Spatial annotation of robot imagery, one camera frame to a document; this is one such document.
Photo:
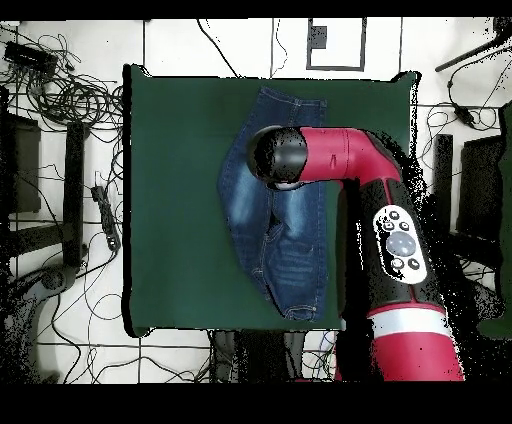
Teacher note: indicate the blue denim jeans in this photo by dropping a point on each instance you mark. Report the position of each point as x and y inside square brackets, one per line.
[280, 248]

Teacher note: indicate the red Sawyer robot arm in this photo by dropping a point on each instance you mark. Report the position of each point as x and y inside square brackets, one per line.
[412, 352]

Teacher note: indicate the dark flat panel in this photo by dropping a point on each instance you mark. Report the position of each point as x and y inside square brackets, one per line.
[26, 168]
[480, 188]

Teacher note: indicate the dark green table cloth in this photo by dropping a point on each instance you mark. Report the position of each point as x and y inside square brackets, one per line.
[180, 240]

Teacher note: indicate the black power strip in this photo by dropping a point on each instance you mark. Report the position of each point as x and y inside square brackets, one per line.
[107, 218]

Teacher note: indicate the small grey square tag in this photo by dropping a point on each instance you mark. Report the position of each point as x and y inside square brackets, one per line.
[318, 38]

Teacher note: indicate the grey wheeled chair base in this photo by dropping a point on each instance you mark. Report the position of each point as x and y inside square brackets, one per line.
[484, 298]
[52, 278]

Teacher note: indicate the black power adapter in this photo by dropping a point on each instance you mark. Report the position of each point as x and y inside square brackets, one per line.
[464, 114]

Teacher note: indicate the green cloth sheet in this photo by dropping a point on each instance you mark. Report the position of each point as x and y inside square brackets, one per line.
[508, 180]

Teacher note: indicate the black tripod rod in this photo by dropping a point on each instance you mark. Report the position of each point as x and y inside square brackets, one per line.
[468, 54]

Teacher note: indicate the black electronics box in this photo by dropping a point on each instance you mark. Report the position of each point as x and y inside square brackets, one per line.
[28, 56]

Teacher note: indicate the grey square floor frame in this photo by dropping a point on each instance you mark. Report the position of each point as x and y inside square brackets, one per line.
[336, 68]

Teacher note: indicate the black metal stand frame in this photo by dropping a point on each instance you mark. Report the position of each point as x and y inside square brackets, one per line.
[74, 192]
[443, 168]

